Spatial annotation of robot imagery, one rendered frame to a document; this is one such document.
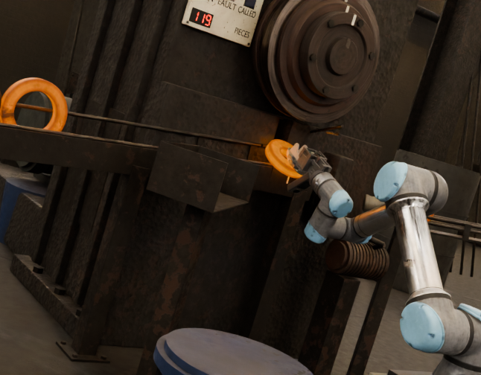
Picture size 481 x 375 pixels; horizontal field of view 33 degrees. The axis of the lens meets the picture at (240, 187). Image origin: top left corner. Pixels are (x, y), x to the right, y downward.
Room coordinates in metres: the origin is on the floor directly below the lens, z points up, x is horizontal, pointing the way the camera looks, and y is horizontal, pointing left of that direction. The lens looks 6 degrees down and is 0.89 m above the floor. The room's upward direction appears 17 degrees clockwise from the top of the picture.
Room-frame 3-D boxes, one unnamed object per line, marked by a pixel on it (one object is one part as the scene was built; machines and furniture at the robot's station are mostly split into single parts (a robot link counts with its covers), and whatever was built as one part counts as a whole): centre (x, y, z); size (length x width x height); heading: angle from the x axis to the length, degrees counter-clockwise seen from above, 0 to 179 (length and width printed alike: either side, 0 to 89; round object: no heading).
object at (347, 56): (2.66, -0.18, 1.11); 0.28 x 0.06 x 0.28; 126
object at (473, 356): (2.05, -0.68, 0.49); 0.13 x 0.12 x 0.14; 118
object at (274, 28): (2.74, -0.12, 1.11); 0.47 x 0.06 x 0.47; 126
